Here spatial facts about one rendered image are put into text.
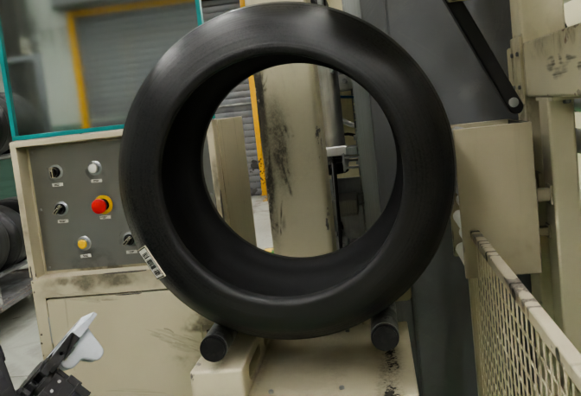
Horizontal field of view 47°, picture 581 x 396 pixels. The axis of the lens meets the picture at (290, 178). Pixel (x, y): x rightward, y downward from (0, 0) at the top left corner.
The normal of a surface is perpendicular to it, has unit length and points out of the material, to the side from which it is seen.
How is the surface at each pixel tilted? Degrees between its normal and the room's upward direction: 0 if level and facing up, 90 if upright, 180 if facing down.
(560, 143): 90
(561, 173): 90
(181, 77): 82
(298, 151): 90
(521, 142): 90
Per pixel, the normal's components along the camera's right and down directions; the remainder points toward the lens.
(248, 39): -0.15, -0.07
